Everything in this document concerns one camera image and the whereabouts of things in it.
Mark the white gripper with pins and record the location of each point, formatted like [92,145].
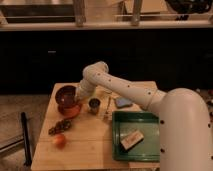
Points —
[84,90]

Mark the dark red bowl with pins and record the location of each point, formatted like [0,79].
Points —
[65,96]

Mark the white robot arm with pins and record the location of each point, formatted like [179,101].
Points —
[186,138]

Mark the metal cup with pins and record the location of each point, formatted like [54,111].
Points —
[94,105]

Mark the orange bowl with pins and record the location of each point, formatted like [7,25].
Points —
[70,112]

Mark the blue sponge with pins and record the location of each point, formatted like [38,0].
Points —
[121,102]

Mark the bunch of dark grapes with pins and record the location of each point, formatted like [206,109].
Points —
[60,127]

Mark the green plastic tray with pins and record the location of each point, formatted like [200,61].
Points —
[125,122]

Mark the orange fruit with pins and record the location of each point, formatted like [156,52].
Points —
[59,140]

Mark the black bar on floor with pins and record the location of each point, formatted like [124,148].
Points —
[28,160]

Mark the metal shelf frame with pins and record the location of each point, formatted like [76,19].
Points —
[19,15]

